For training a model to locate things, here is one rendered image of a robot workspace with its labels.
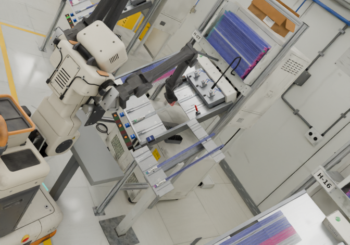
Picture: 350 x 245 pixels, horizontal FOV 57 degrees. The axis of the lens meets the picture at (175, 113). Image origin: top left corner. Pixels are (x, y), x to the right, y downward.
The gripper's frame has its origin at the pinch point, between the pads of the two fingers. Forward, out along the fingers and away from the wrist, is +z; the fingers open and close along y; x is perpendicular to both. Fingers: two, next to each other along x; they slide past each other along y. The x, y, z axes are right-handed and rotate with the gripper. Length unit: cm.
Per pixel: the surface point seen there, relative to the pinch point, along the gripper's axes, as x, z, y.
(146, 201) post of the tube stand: 44, 30, -46
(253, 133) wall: -104, 142, 24
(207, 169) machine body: -16, 78, -21
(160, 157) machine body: 21.0, 34.3, -15.7
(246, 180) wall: -75, 174, -10
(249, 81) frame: -49, -18, -23
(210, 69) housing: -37.1, -8.0, 9.4
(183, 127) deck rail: 1.4, 1.6, -21.1
